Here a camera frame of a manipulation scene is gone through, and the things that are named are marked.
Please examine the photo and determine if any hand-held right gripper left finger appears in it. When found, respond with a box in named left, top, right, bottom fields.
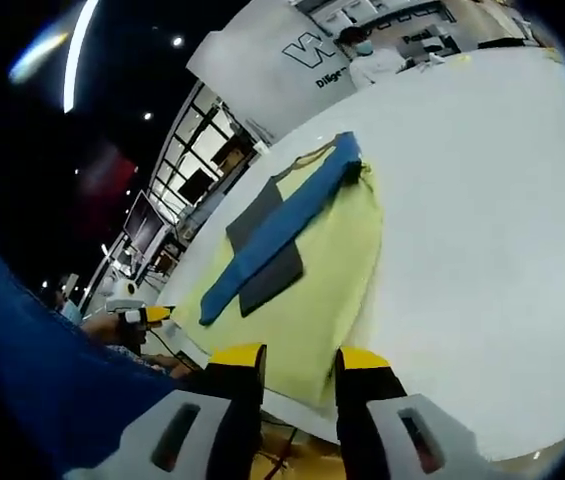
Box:
left=86, top=342, right=269, bottom=480

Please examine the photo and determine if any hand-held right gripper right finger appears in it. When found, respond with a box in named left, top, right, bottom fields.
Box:
left=333, top=346, right=496, bottom=480

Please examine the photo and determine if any yellow grey blue garment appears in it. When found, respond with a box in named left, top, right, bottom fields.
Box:
left=170, top=130, right=387, bottom=407

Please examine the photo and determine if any person's left hand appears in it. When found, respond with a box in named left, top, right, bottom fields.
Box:
left=80, top=317, right=136, bottom=349

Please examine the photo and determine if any dark monitor screen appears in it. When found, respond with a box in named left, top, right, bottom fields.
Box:
left=122, top=191, right=164, bottom=252

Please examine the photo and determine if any person's blue clothing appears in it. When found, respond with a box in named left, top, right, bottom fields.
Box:
left=0, top=222, right=218, bottom=480

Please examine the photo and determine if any curved ceiling light strip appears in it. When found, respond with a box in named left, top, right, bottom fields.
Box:
left=62, top=0, right=101, bottom=115

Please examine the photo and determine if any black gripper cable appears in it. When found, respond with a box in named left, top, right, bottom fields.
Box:
left=147, top=327, right=206, bottom=374

